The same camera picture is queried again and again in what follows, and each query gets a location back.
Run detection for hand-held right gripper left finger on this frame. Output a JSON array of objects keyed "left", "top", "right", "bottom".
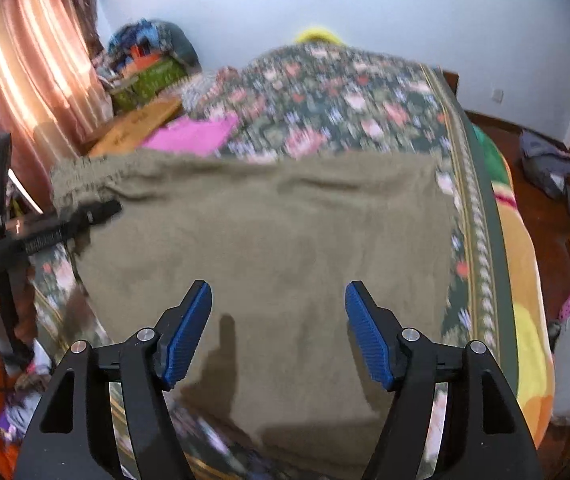
[{"left": 13, "top": 280, "right": 214, "bottom": 480}]

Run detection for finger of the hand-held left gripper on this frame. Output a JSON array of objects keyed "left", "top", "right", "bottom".
[{"left": 50, "top": 200, "right": 123, "bottom": 241}]

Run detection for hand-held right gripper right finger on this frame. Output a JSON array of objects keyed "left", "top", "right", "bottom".
[{"left": 344, "top": 281, "right": 546, "bottom": 480}]

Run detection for olive green pants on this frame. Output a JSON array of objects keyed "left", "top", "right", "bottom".
[{"left": 50, "top": 151, "right": 458, "bottom": 443}]

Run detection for wooden board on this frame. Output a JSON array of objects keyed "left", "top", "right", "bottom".
[{"left": 87, "top": 96, "right": 183, "bottom": 157}]

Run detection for pink cloth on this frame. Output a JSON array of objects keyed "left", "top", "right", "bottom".
[{"left": 141, "top": 112, "right": 240, "bottom": 158}]

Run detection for green patterned box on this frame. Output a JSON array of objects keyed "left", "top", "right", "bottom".
[{"left": 110, "top": 57, "right": 191, "bottom": 113}]

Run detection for pink curtain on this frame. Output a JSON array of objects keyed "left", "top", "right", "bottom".
[{"left": 0, "top": 0, "right": 116, "bottom": 211}]

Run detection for orange yellow quilt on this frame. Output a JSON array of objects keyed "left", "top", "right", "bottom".
[{"left": 470, "top": 122, "right": 556, "bottom": 418}]

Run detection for pile of colourful clothes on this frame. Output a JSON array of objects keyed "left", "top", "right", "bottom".
[{"left": 96, "top": 19, "right": 202, "bottom": 86}]

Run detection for floral bed blanket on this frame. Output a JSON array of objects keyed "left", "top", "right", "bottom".
[{"left": 25, "top": 42, "right": 518, "bottom": 480}]

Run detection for grey bag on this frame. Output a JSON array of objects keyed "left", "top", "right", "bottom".
[{"left": 519, "top": 129, "right": 570, "bottom": 218}]

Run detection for yellow pillow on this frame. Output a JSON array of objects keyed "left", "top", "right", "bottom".
[{"left": 296, "top": 25, "right": 348, "bottom": 46}]

